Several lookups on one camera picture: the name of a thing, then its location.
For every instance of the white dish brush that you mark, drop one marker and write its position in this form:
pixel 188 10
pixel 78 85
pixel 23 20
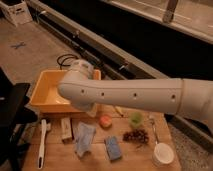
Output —
pixel 45 127

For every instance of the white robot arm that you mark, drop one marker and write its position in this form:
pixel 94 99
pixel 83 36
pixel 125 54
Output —
pixel 189 98

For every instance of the green plastic cup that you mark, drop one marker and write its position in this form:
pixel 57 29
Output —
pixel 135 120

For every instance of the orange round fruit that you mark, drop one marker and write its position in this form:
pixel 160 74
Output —
pixel 105 121

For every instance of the blue grey cloth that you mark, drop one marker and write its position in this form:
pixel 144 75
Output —
pixel 84 138

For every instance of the dark grape bunch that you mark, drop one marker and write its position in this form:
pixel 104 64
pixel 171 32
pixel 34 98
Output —
pixel 137 135

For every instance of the metal spoon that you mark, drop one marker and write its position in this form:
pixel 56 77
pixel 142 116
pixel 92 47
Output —
pixel 151 119

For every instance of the small wooden block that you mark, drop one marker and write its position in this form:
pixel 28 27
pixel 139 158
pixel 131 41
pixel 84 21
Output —
pixel 66 129

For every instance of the yellow plastic bin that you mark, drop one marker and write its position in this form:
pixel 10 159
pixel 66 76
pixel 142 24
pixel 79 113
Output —
pixel 45 95

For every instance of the blue sponge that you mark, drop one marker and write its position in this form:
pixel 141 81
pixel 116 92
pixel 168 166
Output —
pixel 112 148

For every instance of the white bowl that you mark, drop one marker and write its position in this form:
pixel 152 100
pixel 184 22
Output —
pixel 163 154

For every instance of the black chair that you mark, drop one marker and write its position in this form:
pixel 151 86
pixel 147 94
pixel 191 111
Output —
pixel 14 115

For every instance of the white cardboard box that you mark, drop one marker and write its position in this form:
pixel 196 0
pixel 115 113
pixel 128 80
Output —
pixel 16 14

